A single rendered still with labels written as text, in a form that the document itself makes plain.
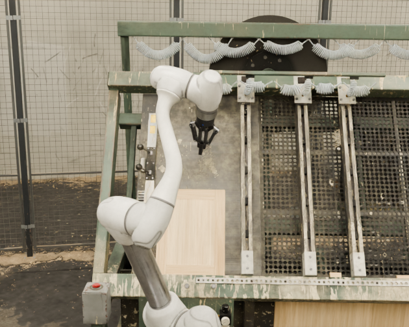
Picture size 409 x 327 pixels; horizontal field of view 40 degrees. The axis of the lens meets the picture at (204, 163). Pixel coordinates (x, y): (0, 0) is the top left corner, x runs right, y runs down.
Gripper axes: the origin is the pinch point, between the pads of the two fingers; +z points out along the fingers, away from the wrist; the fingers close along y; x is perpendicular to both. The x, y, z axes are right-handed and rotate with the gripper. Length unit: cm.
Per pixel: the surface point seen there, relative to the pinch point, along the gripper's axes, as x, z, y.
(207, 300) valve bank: 24, 88, -18
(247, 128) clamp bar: -70, 52, -14
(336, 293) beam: 4, 79, -82
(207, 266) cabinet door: 8, 83, -13
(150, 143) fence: -47, 61, 38
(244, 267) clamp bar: 6, 77, -32
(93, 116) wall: -341, 376, 212
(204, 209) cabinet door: -21, 73, -3
